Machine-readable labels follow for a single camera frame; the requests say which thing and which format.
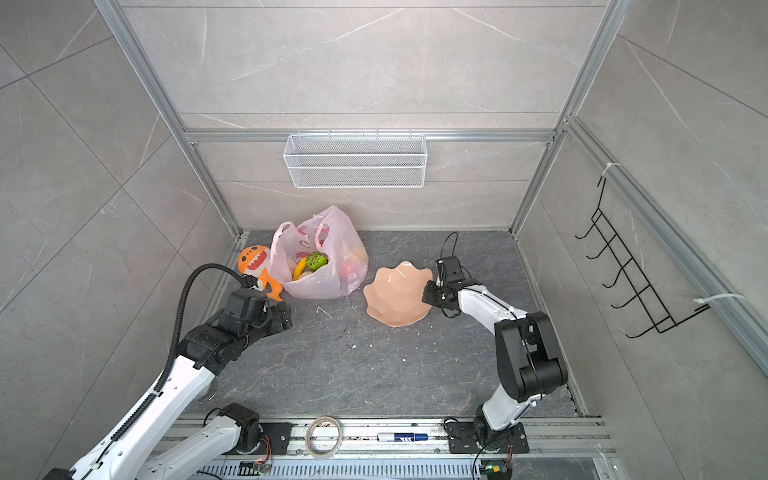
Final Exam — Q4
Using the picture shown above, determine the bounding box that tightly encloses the white wire mesh basket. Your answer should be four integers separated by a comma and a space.
283, 133, 428, 189

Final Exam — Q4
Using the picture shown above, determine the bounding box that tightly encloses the roll of clear tape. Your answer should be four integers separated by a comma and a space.
304, 416, 344, 460

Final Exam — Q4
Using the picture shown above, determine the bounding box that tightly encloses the pink plastic bag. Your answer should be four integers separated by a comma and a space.
268, 206, 369, 300

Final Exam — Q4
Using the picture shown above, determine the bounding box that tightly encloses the yellow fake banana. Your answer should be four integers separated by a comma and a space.
293, 257, 307, 281

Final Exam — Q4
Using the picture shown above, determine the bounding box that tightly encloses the blue marker pen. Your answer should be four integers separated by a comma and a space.
377, 432, 429, 443

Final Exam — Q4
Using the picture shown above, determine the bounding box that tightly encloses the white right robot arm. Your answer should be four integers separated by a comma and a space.
422, 256, 568, 450

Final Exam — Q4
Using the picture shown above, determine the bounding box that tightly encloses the orange shark plush toy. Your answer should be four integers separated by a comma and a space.
237, 245, 284, 302

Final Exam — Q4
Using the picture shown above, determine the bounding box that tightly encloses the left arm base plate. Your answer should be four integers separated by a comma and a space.
235, 422, 294, 457

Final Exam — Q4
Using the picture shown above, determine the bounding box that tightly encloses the black wire hook rack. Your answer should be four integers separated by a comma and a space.
575, 178, 711, 339

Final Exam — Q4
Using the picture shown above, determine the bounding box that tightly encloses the pink scalloped plastic bowl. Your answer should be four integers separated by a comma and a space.
363, 261, 433, 328

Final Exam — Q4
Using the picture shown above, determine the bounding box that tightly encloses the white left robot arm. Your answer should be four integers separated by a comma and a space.
46, 289, 293, 479

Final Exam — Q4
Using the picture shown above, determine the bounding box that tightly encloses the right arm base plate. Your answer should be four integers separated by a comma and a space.
442, 418, 530, 455

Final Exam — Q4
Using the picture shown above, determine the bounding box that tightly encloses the green fake custard apple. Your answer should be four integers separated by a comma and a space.
306, 251, 328, 272

